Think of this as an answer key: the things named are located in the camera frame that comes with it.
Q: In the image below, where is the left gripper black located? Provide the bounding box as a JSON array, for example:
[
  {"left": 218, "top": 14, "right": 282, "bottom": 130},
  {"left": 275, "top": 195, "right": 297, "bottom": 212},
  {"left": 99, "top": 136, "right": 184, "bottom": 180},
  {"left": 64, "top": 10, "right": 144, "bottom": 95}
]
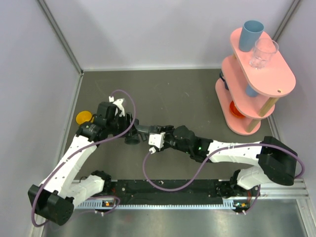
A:
[{"left": 107, "top": 113, "right": 139, "bottom": 138}]

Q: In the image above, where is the grey plastic pipe fitting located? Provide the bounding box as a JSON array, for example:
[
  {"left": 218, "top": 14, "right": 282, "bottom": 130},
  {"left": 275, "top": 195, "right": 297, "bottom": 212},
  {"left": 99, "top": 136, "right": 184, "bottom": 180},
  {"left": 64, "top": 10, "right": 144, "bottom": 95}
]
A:
[{"left": 124, "top": 125, "right": 150, "bottom": 145}]

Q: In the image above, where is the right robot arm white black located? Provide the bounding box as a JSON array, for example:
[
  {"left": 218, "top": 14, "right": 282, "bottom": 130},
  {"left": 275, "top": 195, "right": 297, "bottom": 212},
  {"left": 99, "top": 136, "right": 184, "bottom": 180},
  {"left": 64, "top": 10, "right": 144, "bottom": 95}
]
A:
[{"left": 136, "top": 125, "right": 297, "bottom": 196}]

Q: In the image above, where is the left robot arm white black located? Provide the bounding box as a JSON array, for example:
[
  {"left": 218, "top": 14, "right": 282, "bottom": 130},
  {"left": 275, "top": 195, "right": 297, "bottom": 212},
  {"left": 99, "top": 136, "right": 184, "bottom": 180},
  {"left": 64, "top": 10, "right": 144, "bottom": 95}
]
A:
[{"left": 28, "top": 96, "right": 135, "bottom": 228}]

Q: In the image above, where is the yellow plastic cup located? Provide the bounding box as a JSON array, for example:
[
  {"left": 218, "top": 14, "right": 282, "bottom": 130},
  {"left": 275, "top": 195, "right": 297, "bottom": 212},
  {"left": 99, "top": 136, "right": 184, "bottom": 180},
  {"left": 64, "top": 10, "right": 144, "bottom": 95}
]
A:
[{"left": 76, "top": 111, "right": 92, "bottom": 125}]

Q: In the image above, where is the orange bowl bottom tier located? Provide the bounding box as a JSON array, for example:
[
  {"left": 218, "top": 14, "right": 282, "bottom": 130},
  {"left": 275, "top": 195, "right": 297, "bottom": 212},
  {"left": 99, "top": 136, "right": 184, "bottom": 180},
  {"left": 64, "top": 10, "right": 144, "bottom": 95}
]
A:
[{"left": 229, "top": 101, "right": 245, "bottom": 119}]

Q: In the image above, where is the dark blue cup behind shelf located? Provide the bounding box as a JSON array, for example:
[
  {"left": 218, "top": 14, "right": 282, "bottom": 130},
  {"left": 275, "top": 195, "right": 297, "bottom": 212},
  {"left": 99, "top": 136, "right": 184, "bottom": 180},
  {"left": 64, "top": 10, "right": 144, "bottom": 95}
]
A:
[{"left": 219, "top": 71, "right": 229, "bottom": 90}]

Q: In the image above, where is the blue cup middle tier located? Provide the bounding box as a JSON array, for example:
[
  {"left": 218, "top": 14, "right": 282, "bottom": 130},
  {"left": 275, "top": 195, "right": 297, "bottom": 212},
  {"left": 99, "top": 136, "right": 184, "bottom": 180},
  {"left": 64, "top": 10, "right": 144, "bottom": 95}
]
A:
[{"left": 245, "top": 84, "right": 258, "bottom": 97}]

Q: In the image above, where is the pink three-tier shelf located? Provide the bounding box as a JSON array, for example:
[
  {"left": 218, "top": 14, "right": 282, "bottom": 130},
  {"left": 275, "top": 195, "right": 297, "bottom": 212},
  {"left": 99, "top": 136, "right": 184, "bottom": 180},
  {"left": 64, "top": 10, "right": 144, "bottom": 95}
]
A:
[{"left": 215, "top": 28, "right": 296, "bottom": 136}]

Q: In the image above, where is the clear glass cup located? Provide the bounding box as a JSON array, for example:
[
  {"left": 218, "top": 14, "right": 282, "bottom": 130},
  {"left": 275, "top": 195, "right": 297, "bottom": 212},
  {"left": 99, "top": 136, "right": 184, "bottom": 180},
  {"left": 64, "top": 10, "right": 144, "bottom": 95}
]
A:
[{"left": 249, "top": 38, "right": 279, "bottom": 69}]

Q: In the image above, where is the blue cup on top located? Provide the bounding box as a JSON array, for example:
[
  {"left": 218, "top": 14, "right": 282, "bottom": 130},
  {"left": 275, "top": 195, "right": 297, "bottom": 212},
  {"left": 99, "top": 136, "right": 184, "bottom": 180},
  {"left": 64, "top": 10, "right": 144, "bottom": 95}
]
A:
[{"left": 238, "top": 20, "right": 264, "bottom": 52}]

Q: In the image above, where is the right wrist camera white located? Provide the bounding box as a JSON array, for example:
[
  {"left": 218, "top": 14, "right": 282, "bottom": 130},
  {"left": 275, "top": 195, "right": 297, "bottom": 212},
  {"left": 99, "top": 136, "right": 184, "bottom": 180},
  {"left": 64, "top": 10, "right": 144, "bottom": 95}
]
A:
[{"left": 148, "top": 132, "right": 165, "bottom": 154}]

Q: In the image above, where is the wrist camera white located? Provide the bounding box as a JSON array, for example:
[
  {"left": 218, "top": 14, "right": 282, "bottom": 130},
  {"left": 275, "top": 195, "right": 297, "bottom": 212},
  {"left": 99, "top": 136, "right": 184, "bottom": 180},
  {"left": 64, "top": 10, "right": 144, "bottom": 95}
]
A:
[
  {"left": 109, "top": 96, "right": 125, "bottom": 117},
  {"left": 148, "top": 132, "right": 165, "bottom": 154}
]

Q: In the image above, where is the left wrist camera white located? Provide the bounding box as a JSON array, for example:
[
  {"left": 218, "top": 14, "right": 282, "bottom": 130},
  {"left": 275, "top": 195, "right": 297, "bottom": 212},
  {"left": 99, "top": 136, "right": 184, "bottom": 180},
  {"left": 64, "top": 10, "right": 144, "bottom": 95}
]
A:
[{"left": 109, "top": 96, "right": 125, "bottom": 117}]

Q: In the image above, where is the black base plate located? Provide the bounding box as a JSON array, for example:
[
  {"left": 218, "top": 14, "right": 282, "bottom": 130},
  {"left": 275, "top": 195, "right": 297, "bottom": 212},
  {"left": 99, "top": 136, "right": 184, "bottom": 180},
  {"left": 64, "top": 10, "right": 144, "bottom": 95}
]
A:
[{"left": 112, "top": 179, "right": 230, "bottom": 205}]

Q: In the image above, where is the grey slotted cable duct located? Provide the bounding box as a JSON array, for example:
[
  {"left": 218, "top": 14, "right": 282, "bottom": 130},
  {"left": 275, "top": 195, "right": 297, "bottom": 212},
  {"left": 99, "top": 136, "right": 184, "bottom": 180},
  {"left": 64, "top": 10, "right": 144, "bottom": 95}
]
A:
[{"left": 75, "top": 199, "right": 248, "bottom": 210}]

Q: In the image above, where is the aluminium frame rail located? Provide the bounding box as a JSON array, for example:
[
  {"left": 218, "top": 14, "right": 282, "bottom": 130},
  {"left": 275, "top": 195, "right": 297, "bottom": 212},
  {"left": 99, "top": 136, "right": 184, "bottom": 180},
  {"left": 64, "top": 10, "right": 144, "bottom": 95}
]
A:
[{"left": 260, "top": 179, "right": 309, "bottom": 199}]

